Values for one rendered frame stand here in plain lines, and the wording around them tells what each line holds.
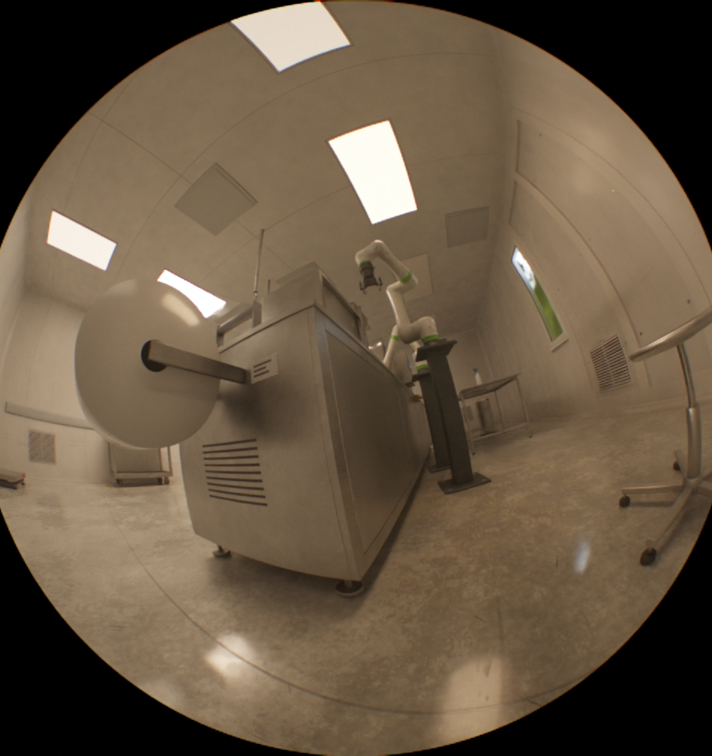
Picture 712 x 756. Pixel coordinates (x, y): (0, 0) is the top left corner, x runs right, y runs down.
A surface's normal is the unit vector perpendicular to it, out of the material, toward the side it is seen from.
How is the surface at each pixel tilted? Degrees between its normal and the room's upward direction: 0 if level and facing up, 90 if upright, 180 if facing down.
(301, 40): 180
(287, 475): 90
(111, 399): 90
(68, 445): 90
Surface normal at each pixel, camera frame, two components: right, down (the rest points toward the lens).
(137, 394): 0.91, -0.25
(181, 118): 0.17, 0.95
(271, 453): -0.37, -0.18
